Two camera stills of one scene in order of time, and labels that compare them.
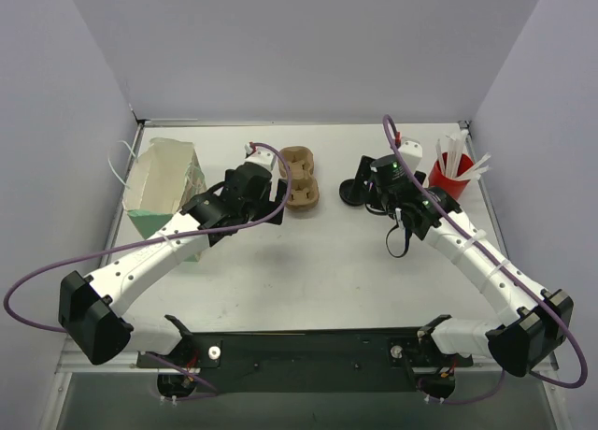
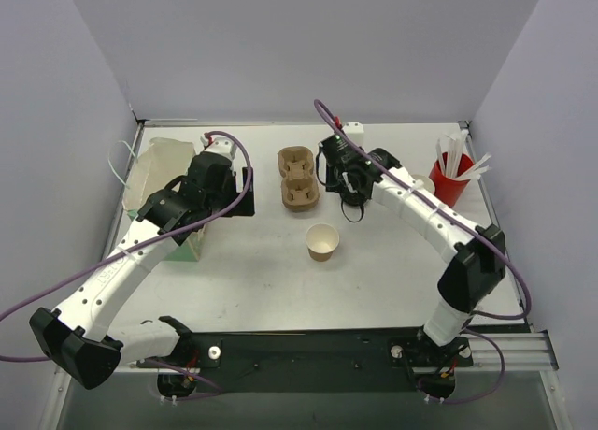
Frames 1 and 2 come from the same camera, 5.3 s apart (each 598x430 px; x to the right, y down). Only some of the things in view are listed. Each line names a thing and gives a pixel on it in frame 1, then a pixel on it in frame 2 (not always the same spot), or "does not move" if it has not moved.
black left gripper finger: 277,218 -> 245,207
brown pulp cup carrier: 306,191 does not move
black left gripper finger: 281,190 -> 249,193
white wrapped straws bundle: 455,145 does not move
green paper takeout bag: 165,177 does not move
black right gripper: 366,171 -> 330,169
